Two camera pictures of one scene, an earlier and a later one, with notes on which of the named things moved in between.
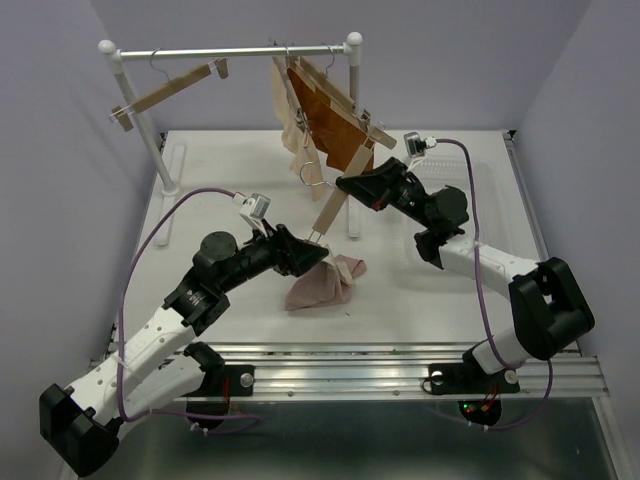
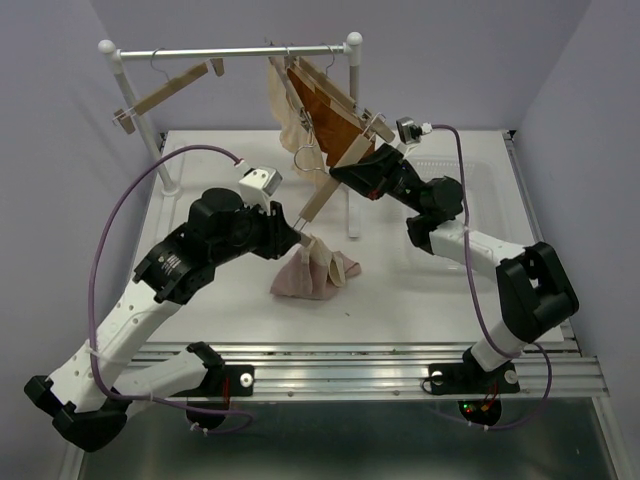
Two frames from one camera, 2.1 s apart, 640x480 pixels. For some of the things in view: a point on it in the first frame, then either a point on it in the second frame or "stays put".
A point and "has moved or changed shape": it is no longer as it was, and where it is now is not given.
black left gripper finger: x=300 y=268 to x=281 y=250
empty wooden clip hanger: x=126 y=115 stays put
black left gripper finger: x=302 y=252 to x=283 y=229
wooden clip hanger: x=355 y=165 to x=375 y=127
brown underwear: x=330 y=130 stays put
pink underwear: x=326 y=283 has moved or changed shape
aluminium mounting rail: x=400 y=370 stays put
